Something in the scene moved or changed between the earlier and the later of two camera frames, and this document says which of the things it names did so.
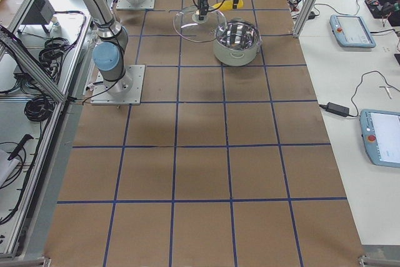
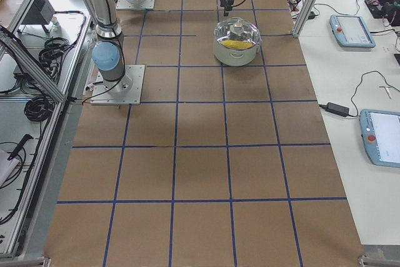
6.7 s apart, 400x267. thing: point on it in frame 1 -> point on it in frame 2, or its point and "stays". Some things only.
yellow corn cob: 227,5 -> 236,44
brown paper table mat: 224,166 stays
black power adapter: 337,109 stays
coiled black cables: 50,57 stays
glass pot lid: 187,26 -> 237,33
